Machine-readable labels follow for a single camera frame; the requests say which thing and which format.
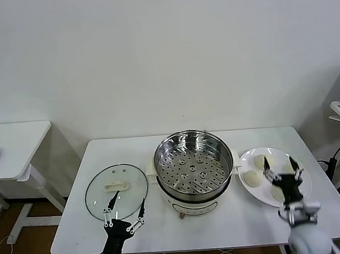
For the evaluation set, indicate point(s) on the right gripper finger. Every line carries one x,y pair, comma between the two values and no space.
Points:
267,167
295,165

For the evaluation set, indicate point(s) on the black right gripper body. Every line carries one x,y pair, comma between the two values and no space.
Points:
289,186

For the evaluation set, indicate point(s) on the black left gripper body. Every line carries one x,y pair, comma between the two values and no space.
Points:
115,231

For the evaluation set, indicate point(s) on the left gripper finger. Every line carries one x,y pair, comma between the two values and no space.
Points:
113,199
141,212

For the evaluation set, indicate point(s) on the white steamed baozi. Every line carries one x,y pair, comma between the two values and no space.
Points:
276,193
252,178
259,161
288,167

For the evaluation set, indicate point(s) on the round glass pot lid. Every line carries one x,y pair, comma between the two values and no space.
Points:
123,185

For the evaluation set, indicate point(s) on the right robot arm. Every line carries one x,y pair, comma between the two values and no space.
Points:
308,242

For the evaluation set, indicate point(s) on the perforated steel steamer basket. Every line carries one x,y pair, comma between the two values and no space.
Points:
190,160

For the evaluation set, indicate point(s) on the white round plate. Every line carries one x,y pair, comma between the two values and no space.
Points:
260,194

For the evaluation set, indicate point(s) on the white side table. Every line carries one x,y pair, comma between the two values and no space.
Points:
12,145

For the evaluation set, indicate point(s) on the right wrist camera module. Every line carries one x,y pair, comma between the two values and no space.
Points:
309,208

